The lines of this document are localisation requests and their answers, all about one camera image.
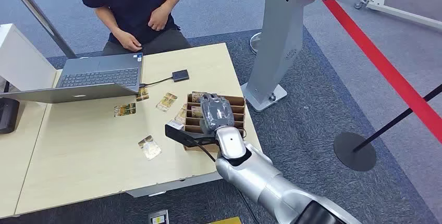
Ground person's right hand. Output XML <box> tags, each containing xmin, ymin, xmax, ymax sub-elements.
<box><xmin>115</xmin><ymin>30</ymin><xmax>143</xmax><ymax>53</ymax></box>

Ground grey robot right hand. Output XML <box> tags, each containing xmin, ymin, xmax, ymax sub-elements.
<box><xmin>199</xmin><ymin>93</ymin><xmax>236</xmax><ymax>135</ymax></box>

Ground person's left hand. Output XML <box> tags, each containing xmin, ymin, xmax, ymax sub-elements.
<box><xmin>147</xmin><ymin>4</ymin><xmax>173</xmax><ymax>32</ymax></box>

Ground brown slotted card holder box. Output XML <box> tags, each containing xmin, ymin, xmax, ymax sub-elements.
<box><xmin>183</xmin><ymin>93</ymin><xmax>247</xmax><ymax>153</ymax></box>

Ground gold card with hotel print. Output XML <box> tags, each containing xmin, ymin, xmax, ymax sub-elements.
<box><xmin>191</xmin><ymin>91</ymin><xmax>208</xmax><ymax>103</ymax></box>

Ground person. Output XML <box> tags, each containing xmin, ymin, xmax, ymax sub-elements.
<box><xmin>76</xmin><ymin>0</ymin><xmax>193</xmax><ymax>57</ymax></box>

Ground gold pale card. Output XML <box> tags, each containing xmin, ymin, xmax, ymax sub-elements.
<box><xmin>174</xmin><ymin>104</ymin><xmax>188</xmax><ymax>125</ymax></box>

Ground black card reader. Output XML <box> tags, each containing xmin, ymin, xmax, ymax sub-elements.
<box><xmin>171</xmin><ymin>69</ymin><xmax>190</xmax><ymax>83</ymax></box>

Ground grey open laptop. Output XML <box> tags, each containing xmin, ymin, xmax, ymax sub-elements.
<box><xmin>0</xmin><ymin>52</ymin><xmax>144</xmax><ymax>104</ymax></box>

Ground round metal floor base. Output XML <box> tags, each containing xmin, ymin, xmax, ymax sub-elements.
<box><xmin>249</xmin><ymin>31</ymin><xmax>263</xmax><ymax>56</ymax></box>

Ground grey metal pole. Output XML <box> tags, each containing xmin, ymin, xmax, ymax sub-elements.
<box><xmin>0</xmin><ymin>0</ymin><xmax>78</xmax><ymax>59</ymax></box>

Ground grey kiosk stand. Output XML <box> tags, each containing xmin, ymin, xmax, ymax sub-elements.
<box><xmin>240</xmin><ymin>0</ymin><xmax>329</xmax><ymax>113</ymax></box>

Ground white box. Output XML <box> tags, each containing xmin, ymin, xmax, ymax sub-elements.
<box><xmin>0</xmin><ymin>23</ymin><xmax>58</xmax><ymax>92</ymax></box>

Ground yellow flat object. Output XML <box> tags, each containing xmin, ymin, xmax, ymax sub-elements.
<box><xmin>207</xmin><ymin>216</ymin><xmax>243</xmax><ymax>224</ymax></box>

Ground floor socket box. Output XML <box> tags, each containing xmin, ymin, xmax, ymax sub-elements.
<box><xmin>148</xmin><ymin>209</ymin><xmax>170</xmax><ymax>224</ymax></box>

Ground black device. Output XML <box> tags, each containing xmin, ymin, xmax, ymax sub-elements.
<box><xmin>0</xmin><ymin>97</ymin><xmax>21</xmax><ymax>135</ymax></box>

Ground black stanchion base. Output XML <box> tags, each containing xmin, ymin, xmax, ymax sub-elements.
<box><xmin>333</xmin><ymin>132</ymin><xmax>377</xmax><ymax>172</ymax></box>

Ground red barrier belt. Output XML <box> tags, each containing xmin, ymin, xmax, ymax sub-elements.
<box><xmin>298</xmin><ymin>0</ymin><xmax>442</xmax><ymax>144</ymax></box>

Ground black stanchion pole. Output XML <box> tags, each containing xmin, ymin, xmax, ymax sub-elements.
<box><xmin>352</xmin><ymin>83</ymin><xmax>442</xmax><ymax>153</ymax></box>

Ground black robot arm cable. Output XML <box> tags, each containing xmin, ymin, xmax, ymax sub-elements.
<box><xmin>197</xmin><ymin>143</ymin><xmax>260</xmax><ymax>224</ymax></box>

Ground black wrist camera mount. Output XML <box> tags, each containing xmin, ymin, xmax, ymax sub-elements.
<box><xmin>164</xmin><ymin>124</ymin><xmax>217</xmax><ymax>147</ymax></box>

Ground black card reader cable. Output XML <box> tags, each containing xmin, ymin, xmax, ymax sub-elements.
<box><xmin>139</xmin><ymin>76</ymin><xmax>174</xmax><ymax>88</ymax></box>

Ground grey table frame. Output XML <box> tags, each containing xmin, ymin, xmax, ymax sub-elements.
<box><xmin>126</xmin><ymin>172</ymin><xmax>223</xmax><ymax>198</ymax></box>

